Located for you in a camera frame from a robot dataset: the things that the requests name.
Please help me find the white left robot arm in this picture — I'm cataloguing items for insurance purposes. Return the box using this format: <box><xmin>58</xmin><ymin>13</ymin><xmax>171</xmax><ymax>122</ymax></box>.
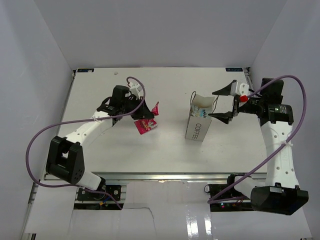
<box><xmin>45</xmin><ymin>83</ymin><xmax>155</xmax><ymax>200</ymax></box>

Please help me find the pink candy packet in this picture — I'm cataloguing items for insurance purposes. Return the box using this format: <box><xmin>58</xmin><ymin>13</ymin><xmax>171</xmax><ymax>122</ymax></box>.
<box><xmin>151</xmin><ymin>102</ymin><xmax>159</xmax><ymax>116</ymax></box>
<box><xmin>134</xmin><ymin>119</ymin><xmax>158</xmax><ymax>135</ymax></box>

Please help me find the aluminium table front rail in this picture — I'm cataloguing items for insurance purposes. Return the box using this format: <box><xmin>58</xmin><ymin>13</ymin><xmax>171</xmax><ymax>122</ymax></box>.
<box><xmin>44</xmin><ymin>172</ymin><xmax>267</xmax><ymax>181</ymax></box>

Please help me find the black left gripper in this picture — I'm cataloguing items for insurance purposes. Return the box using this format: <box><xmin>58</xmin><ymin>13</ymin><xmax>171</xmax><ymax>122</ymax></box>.
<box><xmin>121</xmin><ymin>96</ymin><xmax>154</xmax><ymax>120</ymax></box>

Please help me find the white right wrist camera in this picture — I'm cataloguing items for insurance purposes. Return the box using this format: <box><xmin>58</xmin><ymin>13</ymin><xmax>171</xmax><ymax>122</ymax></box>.
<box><xmin>235</xmin><ymin>81</ymin><xmax>250</xmax><ymax>103</ymax></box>

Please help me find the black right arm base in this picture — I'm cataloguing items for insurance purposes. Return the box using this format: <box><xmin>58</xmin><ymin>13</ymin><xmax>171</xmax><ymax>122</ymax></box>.
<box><xmin>204</xmin><ymin>183</ymin><xmax>247</xmax><ymax>210</ymax></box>

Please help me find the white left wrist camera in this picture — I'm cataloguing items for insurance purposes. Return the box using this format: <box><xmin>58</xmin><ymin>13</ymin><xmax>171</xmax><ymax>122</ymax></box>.
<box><xmin>128</xmin><ymin>83</ymin><xmax>144</xmax><ymax>99</ymax></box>

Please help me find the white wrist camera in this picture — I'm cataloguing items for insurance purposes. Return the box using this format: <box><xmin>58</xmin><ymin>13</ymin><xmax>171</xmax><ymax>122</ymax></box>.
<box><xmin>128</xmin><ymin>83</ymin><xmax>144</xmax><ymax>99</ymax></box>
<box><xmin>235</xmin><ymin>81</ymin><xmax>250</xmax><ymax>103</ymax></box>

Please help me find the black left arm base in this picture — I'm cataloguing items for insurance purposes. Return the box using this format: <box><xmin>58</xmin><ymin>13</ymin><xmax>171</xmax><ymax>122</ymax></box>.
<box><xmin>76</xmin><ymin>185</ymin><xmax>122</xmax><ymax>202</ymax></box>

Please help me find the silver blue snack packet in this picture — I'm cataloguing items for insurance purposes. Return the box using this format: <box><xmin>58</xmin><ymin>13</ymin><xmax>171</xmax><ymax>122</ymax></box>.
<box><xmin>191</xmin><ymin>105</ymin><xmax>212</xmax><ymax>118</ymax></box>

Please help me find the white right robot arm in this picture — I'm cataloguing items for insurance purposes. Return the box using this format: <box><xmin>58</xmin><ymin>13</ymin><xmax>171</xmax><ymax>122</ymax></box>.
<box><xmin>207</xmin><ymin>75</ymin><xmax>309</xmax><ymax>216</ymax></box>

